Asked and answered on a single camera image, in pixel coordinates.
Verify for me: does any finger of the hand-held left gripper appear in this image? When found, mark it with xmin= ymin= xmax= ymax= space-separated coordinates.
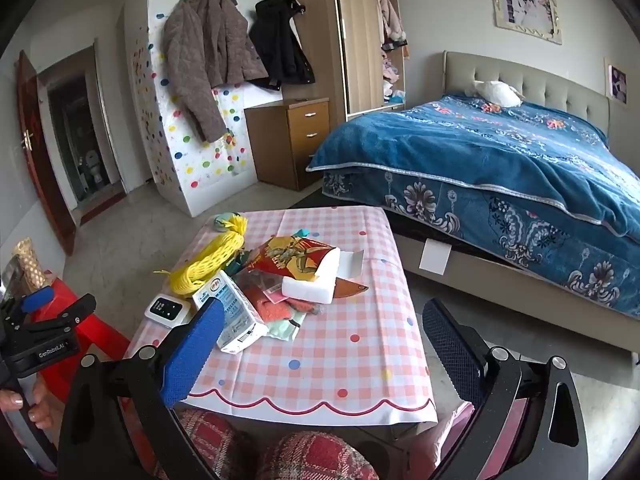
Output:
xmin=25 ymin=294 xmax=97 ymax=333
xmin=19 ymin=286 xmax=56 ymax=317

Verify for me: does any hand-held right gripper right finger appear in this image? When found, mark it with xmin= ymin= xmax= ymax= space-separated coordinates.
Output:
xmin=422 ymin=298 xmax=591 ymax=480

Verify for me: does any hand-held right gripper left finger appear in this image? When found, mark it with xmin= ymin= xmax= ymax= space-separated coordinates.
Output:
xmin=57 ymin=297 xmax=226 ymax=480

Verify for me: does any white milk carton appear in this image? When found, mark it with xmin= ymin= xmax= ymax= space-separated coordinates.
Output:
xmin=192 ymin=270 xmax=269 ymax=356

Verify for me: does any yellow foam net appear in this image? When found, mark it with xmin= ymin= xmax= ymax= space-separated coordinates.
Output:
xmin=155 ymin=214 xmax=249 ymax=296

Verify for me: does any pink bagged trash bin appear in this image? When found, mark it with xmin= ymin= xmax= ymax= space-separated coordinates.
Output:
xmin=400 ymin=400 xmax=531 ymax=480

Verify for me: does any red snack packet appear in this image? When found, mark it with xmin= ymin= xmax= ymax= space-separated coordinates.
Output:
xmin=245 ymin=235 xmax=341 ymax=283

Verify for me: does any person's left hand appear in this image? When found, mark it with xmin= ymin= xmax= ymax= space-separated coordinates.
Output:
xmin=0 ymin=377 xmax=66 ymax=433

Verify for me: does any beige patterned bag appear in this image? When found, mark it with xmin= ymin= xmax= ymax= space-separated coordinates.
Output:
xmin=11 ymin=239 xmax=47 ymax=292

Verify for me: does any red plastic stool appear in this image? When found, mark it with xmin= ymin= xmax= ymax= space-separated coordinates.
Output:
xmin=30 ymin=280 xmax=132 ymax=406

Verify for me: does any white small device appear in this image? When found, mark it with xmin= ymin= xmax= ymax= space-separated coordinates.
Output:
xmin=145 ymin=296 xmax=192 ymax=329

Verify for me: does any person's left leg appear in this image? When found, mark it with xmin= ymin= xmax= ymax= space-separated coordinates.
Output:
xmin=155 ymin=407 xmax=251 ymax=480

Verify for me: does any person's leg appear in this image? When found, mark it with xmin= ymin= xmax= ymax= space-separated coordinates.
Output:
xmin=255 ymin=430 xmax=381 ymax=480
xmin=155 ymin=407 xmax=251 ymax=480

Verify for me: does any white paper tag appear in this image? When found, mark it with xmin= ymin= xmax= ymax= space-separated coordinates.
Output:
xmin=420 ymin=240 xmax=451 ymax=276

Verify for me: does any orange cloth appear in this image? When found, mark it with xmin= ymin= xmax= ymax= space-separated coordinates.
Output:
xmin=245 ymin=280 xmax=326 ymax=324

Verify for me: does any pale green wrapper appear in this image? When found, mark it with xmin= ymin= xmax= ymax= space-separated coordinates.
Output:
xmin=265 ymin=309 xmax=306 ymax=341

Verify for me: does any pink checkered tablecloth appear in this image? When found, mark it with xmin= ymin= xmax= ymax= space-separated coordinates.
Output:
xmin=122 ymin=206 xmax=440 ymax=426

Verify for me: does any dark red door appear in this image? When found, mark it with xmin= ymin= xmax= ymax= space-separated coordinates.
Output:
xmin=15 ymin=50 xmax=77 ymax=256

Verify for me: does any white paper box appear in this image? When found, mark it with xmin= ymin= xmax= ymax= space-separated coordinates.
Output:
xmin=337 ymin=249 xmax=366 ymax=279

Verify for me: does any white foam block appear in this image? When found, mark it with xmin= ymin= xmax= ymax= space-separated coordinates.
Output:
xmin=281 ymin=249 xmax=342 ymax=305

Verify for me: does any white toilet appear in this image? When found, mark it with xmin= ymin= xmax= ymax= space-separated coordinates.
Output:
xmin=85 ymin=150 xmax=106 ymax=184

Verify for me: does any blue floral bedspread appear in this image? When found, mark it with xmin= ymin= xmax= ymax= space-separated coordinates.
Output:
xmin=320 ymin=167 xmax=640 ymax=319

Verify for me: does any person's right leg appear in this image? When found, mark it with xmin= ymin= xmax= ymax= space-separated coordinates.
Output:
xmin=255 ymin=430 xmax=381 ymax=480

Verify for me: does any white dotted cabinet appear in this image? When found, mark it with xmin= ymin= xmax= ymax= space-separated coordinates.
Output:
xmin=117 ymin=5 xmax=259 ymax=219

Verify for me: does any blue plush blanket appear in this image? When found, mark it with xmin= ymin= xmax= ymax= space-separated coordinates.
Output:
xmin=306 ymin=92 xmax=640 ymax=239

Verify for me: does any wooden nightstand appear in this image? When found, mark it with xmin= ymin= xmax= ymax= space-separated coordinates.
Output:
xmin=244 ymin=97 xmax=347 ymax=191

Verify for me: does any white pillow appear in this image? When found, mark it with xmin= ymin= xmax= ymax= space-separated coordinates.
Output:
xmin=465 ymin=80 xmax=524 ymax=109

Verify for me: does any pile of clothes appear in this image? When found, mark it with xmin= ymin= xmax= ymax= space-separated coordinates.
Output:
xmin=380 ymin=45 xmax=407 ymax=109

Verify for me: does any beige upholstered bed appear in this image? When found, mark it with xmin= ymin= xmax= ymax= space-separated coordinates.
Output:
xmin=390 ymin=51 xmax=640 ymax=356

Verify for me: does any brown quilted jacket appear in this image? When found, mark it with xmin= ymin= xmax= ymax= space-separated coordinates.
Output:
xmin=161 ymin=0 xmax=269 ymax=144

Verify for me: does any black jacket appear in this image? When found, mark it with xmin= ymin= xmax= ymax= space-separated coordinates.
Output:
xmin=248 ymin=0 xmax=316 ymax=92

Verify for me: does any wooden wardrobe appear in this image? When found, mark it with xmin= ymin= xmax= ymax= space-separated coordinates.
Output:
xmin=268 ymin=0 xmax=408 ymax=122

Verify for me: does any pink hanging garment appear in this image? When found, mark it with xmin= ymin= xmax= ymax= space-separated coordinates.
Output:
xmin=375 ymin=0 xmax=406 ymax=44

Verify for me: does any small wall picture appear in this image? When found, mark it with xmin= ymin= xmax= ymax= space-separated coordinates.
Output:
xmin=605 ymin=57 xmax=630 ymax=104

